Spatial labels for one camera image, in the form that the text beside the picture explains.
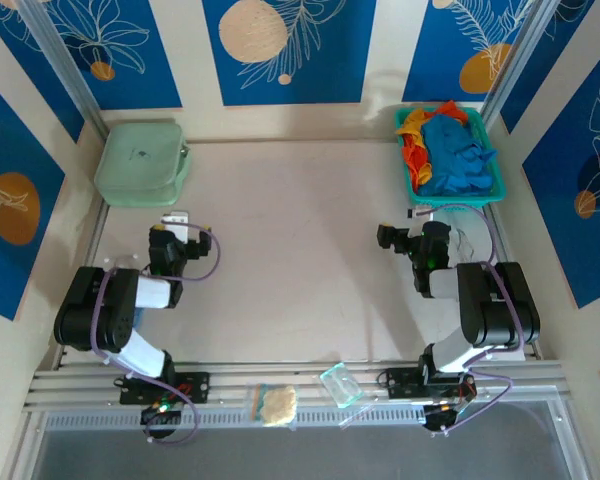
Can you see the blue t-shirt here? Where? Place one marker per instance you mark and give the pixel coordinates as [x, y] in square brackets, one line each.
[455, 150]

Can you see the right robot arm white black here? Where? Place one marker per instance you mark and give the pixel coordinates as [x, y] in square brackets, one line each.
[500, 310]

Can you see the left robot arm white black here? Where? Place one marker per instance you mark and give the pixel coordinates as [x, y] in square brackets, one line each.
[90, 310]

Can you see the teal plastic basket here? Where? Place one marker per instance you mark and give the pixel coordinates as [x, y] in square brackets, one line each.
[497, 192]

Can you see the mint green zip case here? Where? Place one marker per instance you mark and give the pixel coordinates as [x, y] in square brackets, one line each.
[140, 160]

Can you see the orange-red t-shirt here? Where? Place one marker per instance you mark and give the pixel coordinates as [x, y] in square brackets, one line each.
[452, 111]

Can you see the clear empty plastic bag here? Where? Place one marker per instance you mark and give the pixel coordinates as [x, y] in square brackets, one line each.
[360, 415]

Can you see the plastic bag with beige contents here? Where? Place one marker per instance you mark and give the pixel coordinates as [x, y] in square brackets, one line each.
[277, 402]

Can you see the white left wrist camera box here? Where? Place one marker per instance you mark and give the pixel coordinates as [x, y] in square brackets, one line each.
[176, 227]

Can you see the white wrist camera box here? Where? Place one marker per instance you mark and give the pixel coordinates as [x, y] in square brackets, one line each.
[420, 212]
[176, 227]

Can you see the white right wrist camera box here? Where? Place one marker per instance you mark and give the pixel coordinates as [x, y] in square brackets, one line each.
[420, 212]

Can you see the blue floral wall panel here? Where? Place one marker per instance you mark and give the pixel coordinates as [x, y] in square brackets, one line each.
[555, 200]
[430, 50]
[550, 60]
[10, 150]
[145, 60]
[330, 75]

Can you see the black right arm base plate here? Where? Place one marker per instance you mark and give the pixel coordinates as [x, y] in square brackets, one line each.
[402, 385]

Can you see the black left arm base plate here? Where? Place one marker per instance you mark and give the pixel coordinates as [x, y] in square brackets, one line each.
[195, 387]

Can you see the aluminium frame rail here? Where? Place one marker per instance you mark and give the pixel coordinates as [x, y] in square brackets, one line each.
[280, 372]

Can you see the aluminium frame post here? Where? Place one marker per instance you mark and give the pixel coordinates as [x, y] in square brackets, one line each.
[56, 50]
[525, 50]

